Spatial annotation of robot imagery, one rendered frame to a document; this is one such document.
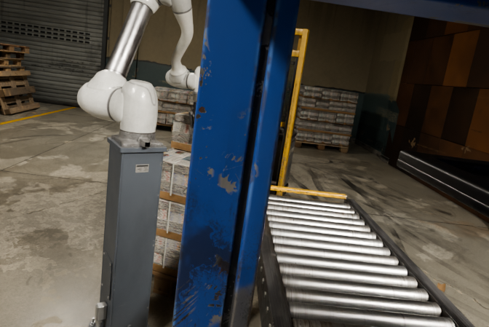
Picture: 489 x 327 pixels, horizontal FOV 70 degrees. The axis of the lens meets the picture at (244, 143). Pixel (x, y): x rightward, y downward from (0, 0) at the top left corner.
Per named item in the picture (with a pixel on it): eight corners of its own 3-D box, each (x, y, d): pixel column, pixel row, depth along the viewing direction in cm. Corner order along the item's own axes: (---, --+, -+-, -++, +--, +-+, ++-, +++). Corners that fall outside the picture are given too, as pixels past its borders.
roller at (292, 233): (265, 236, 140) (266, 224, 139) (379, 249, 142) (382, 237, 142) (265, 242, 135) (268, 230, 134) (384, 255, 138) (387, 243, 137)
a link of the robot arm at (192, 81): (212, 93, 217) (193, 90, 221) (215, 68, 214) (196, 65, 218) (204, 93, 207) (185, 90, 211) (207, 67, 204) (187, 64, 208)
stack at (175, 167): (132, 285, 217) (142, 156, 201) (207, 219, 327) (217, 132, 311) (189, 305, 207) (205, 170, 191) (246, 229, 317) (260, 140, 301)
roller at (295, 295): (277, 298, 101) (279, 282, 100) (433, 314, 104) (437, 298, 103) (279, 309, 97) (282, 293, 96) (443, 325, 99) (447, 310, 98)
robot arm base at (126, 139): (125, 149, 143) (126, 136, 142) (110, 138, 160) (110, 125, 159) (167, 148, 154) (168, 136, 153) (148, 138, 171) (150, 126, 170)
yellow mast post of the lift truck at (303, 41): (271, 204, 363) (299, 28, 329) (273, 201, 371) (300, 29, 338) (279, 206, 361) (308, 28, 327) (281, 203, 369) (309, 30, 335)
